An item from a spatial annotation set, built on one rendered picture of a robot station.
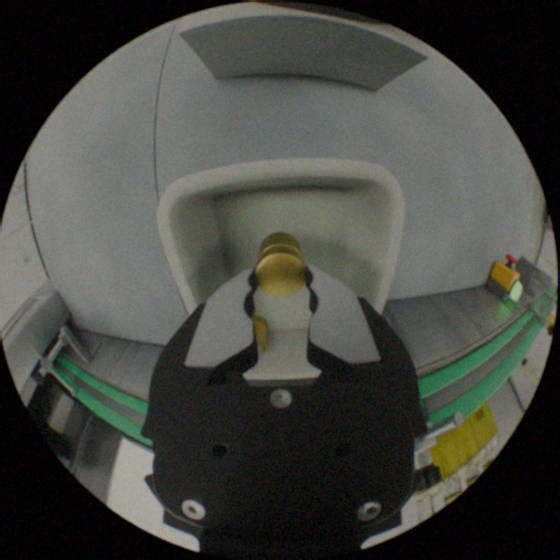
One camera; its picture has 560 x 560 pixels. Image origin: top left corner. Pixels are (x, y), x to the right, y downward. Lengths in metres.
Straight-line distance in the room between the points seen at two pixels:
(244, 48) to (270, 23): 0.04
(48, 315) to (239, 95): 0.74
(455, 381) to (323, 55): 0.38
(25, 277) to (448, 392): 3.70
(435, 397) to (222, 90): 0.42
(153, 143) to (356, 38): 0.23
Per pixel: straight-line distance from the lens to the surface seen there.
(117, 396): 0.45
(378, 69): 0.22
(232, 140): 0.21
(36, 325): 0.74
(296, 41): 0.19
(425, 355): 0.25
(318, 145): 0.21
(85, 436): 0.87
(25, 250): 3.56
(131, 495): 0.62
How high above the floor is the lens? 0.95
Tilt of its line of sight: 58 degrees down
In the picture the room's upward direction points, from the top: 179 degrees counter-clockwise
